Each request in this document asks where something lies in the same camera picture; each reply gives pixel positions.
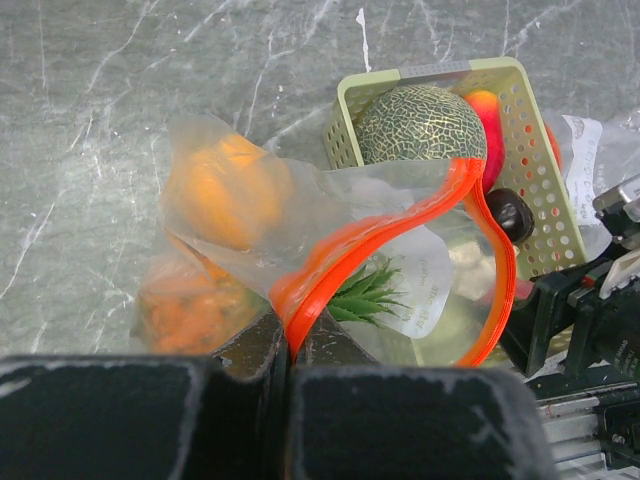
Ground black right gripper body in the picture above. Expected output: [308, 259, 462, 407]
[500, 175, 639, 380]

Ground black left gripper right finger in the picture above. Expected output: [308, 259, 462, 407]
[289, 313, 558, 479]

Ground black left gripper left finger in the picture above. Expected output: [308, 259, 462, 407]
[1, 313, 289, 479]

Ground orange toy pineapple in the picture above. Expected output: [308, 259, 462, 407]
[139, 254, 409, 354]

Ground clear zip bag orange zipper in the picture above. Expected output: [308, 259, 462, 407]
[138, 116, 485, 354]

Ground orange toy bell pepper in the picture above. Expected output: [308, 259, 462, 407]
[163, 133, 293, 251]

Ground red yellow toy mango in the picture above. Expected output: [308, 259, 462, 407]
[464, 90, 505, 194]

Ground spare clear zip bag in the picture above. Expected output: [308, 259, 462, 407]
[542, 110, 639, 260]

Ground dark toy plum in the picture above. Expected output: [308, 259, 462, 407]
[485, 188, 535, 244]

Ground pale green plastic basket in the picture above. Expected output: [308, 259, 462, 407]
[322, 56, 589, 369]

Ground green netted toy melon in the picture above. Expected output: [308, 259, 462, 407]
[354, 85, 488, 165]

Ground aluminium rail frame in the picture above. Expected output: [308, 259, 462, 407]
[526, 368, 639, 479]

